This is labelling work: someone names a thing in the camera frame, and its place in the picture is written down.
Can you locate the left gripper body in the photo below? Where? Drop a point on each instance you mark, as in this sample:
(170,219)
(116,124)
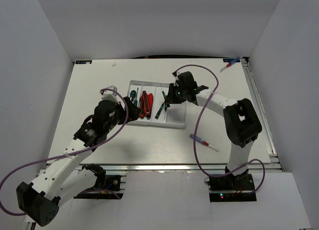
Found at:
(120,114)

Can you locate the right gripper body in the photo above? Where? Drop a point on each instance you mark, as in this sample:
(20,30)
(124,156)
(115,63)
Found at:
(180,94)

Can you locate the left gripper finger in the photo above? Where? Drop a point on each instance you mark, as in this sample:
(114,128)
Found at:
(134,113)
(128,102)

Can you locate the red utility knife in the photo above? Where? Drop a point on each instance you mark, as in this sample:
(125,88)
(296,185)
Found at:
(150,104)
(141,106)
(146,108)

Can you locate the stubby green screwdriver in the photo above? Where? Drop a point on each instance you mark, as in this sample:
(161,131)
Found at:
(133,94)

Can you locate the blue screwdriver front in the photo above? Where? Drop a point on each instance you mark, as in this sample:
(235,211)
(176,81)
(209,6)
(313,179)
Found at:
(203,142)

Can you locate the blue screwdriver back corner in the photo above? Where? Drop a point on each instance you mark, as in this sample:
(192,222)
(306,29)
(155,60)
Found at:
(230,62)

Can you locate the long green screwdriver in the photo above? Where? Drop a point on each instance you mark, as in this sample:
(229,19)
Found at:
(135,99)

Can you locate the black green precision screwdriver front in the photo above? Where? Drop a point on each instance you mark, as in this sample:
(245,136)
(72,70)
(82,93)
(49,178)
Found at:
(163,93)

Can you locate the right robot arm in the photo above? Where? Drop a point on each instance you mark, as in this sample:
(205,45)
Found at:
(241,121)

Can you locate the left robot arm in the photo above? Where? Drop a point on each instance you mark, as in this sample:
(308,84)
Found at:
(43,196)

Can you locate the white compartment tray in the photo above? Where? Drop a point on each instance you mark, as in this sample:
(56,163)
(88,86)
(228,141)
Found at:
(176,113)

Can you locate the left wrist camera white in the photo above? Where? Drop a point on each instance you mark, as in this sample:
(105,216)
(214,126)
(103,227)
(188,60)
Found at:
(109,95)

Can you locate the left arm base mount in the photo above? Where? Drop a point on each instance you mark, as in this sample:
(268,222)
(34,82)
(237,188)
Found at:
(106,187)

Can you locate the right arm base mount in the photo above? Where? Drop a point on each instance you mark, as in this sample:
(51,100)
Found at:
(223,190)

